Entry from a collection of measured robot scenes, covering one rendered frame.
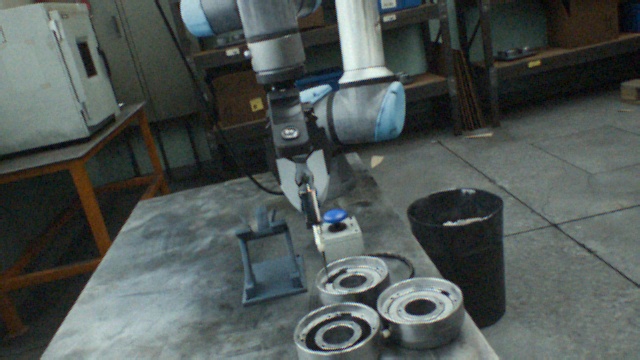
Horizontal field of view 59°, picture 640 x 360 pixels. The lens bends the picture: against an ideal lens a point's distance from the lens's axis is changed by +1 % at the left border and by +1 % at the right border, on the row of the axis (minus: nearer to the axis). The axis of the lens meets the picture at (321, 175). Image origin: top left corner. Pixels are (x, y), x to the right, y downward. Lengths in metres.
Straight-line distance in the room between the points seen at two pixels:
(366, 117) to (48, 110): 2.02
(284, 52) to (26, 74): 2.23
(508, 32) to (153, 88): 2.94
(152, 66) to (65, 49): 1.71
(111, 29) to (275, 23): 3.81
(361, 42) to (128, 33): 3.49
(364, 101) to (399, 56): 3.68
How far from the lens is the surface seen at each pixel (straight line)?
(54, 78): 2.88
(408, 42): 4.82
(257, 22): 0.77
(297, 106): 0.76
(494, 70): 4.43
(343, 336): 0.73
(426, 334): 0.68
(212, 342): 0.82
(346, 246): 0.92
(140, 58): 4.52
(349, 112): 1.15
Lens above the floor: 1.21
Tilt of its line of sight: 17 degrees down
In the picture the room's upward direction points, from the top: 12 degrees counter-clockwise
